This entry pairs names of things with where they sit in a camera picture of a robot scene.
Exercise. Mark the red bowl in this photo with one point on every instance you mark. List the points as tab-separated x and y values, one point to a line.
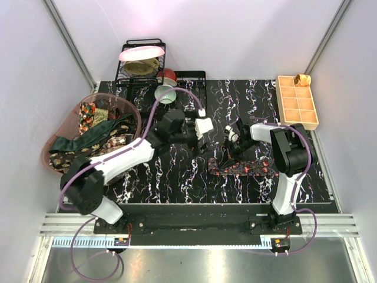
167	76

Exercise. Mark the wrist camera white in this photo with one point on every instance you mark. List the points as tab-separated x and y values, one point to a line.
232	135
203	126

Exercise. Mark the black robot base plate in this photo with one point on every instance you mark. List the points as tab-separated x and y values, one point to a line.
195	225

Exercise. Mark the pale green ceramic bowl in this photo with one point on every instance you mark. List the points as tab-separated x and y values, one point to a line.
165	94

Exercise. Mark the rolled beige tie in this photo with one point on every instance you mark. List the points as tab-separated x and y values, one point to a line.
302	80

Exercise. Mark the colourful cartoon pattern tie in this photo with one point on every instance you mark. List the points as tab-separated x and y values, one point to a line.
87	113

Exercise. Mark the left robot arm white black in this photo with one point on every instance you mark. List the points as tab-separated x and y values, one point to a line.
83	184

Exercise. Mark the dark green tie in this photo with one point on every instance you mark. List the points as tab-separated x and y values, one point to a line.
95	135

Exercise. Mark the aluminium frame rail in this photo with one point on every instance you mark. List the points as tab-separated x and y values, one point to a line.
328	224

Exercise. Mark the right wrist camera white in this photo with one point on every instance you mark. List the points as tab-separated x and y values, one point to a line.
232	135

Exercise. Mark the olive gold patterned tie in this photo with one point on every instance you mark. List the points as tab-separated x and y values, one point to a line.
100	115

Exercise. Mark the brown translucent plastic basin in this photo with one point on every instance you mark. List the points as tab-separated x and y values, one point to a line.
116	106

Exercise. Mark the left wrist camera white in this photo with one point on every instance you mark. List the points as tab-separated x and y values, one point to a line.
203	126

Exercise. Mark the black wire dish rack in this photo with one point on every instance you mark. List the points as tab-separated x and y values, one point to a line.
139	89

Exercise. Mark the pink plate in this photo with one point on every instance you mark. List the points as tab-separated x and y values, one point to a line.
141	53

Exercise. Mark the wooden compartment box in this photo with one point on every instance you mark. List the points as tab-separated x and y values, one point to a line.
295	103

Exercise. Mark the dark floral red-dotted tie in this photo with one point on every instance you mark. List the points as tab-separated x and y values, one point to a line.
260	167

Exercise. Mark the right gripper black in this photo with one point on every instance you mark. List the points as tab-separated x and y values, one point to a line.
228	154

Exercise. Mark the olive yellow plate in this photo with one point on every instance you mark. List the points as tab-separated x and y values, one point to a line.
141	68

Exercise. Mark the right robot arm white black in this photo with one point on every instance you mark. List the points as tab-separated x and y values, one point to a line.
293	156

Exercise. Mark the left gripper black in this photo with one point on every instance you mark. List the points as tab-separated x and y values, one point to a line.
195	144

